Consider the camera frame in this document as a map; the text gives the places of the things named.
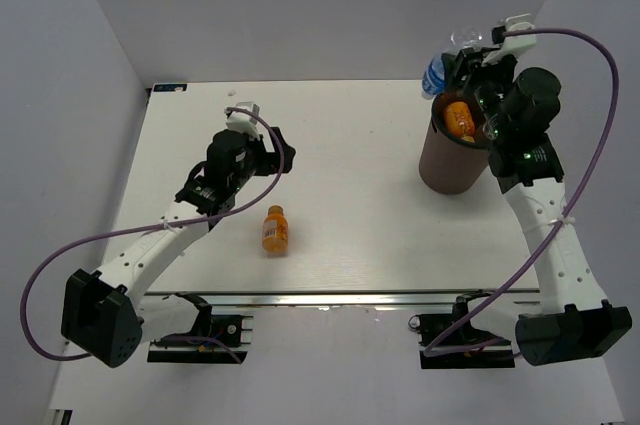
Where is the orange juice bottle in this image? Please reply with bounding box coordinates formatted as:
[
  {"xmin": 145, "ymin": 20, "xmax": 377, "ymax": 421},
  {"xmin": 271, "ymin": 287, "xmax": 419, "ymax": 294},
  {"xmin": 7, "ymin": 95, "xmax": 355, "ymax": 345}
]
[{"xmin": 442, "ymin": 101, "xmax": 476, "ymax": 143}]

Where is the purple cable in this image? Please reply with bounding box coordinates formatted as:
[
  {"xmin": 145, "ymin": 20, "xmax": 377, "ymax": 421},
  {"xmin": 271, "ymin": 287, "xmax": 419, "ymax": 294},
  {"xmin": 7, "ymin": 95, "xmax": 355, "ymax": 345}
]
[
  {"xmin": 19, "ymin": 108, "xmax": 287, "ymax": 364},
  {"xmin": 422, "ymin": 27, "xmax": 620, "ymax": 359}
]

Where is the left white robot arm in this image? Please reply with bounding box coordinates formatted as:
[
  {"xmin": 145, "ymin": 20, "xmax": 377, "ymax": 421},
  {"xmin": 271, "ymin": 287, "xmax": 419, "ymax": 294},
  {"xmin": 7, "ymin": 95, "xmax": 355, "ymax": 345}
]
[{"xmin": 61, "ymin": 127, "xmax": 296, "ymax": 368}]

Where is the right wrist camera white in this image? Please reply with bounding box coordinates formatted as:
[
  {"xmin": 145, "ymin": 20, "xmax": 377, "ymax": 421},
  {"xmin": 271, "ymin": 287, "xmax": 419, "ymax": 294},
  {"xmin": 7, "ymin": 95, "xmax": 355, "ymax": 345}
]
[{"xmin": 482, "ymin": 13, "xmax": 537, "ymax": 66}]

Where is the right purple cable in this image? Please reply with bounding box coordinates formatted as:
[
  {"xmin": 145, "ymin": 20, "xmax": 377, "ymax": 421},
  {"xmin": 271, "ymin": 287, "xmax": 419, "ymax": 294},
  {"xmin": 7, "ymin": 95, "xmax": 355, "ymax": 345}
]
[{"xmin": 422, "ymin": 27, "xmax": 620, "ymax": 359}]

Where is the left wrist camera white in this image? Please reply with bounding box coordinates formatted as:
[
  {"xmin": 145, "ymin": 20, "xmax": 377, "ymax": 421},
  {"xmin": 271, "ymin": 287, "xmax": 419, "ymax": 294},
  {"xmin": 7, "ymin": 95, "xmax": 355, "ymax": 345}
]
[{"xmin": 225, "ymin": 101, "xmax": 260, "ymax": 139}]

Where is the blue label water bottle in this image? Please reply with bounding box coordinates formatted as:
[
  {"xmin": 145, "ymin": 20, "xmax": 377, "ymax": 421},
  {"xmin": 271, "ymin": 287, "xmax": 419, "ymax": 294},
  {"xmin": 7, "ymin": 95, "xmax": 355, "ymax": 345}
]
[{"xmin": 422, "ymin": 27, "xmax": 483, "ymax": 99}]

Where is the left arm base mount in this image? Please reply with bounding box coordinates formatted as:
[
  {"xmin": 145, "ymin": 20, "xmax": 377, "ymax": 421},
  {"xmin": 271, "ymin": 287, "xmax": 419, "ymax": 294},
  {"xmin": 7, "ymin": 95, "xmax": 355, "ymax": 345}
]
[{"xmin": 137, "ymin": 293, "xmax": 253, "ymax": 364}]

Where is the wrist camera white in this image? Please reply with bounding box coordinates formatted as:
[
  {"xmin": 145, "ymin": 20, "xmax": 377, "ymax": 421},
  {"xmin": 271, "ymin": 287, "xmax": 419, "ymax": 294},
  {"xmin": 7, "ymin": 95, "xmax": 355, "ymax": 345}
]
[
  {"xmin": 482, "ymin": 13, "xmax": 537, "ymax": 66},
  {"xmin": 225, "ymin": 101, "xmax": 260, "ymax": 139}
]

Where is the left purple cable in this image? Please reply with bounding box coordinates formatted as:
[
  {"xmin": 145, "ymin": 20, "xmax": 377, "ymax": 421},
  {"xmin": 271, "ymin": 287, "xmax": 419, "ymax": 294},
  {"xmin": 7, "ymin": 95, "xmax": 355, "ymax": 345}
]
[{"xmin": 19, "ymin": 108, "xmax": 287, "ymax": 364}]

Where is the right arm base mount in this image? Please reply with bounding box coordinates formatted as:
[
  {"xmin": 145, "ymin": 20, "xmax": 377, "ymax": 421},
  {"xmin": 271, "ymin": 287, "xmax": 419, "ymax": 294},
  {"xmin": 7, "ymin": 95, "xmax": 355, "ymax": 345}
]
[{"xmin": 407, "ymin": 291, "xmax": 517, "ymax": 370}]

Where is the blue label sticker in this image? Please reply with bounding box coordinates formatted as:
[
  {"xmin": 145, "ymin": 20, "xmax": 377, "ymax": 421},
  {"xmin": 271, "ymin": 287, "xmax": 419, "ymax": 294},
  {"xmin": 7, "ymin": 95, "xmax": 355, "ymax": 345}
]
[{"xmin": 152, "ymin": 83, "xmax": 187, "ymax": 93}]

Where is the brown cylindrical bin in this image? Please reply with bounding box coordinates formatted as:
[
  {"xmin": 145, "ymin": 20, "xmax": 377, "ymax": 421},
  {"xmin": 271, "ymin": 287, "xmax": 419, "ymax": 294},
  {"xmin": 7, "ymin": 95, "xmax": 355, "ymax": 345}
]
[{"xmin": 418, "ymin": 93, "xmax": 488, "ymax": 195}]

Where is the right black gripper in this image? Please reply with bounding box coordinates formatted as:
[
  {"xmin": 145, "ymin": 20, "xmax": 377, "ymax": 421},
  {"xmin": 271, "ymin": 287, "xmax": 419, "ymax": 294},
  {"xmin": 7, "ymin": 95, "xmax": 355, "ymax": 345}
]
[{"xmin": 442, "ymin": 46, "xmax": 517, "ymax": 139}]

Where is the orange juice bottle label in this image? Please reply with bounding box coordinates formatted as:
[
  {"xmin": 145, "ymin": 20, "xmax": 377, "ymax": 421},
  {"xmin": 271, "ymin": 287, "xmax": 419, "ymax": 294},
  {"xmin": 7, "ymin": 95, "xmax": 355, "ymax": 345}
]
[{"xmin": 261, "ymin": 205, "xmax": 289, "ymax": 255}]

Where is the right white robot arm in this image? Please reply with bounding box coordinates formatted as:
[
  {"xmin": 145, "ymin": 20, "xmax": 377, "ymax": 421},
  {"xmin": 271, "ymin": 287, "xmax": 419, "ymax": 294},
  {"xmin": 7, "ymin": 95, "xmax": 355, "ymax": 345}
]
[{"xmin": 423, "ymin": 49, "xmax": 632, "ymax": 366}]

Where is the clear plastic bottle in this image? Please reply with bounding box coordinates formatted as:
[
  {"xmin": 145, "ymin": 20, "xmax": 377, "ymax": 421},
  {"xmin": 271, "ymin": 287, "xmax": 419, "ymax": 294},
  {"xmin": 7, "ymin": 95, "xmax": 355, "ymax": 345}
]
[{"xmin": 482, "ymin": 115, "xmax": 499, "ymax": 141}]

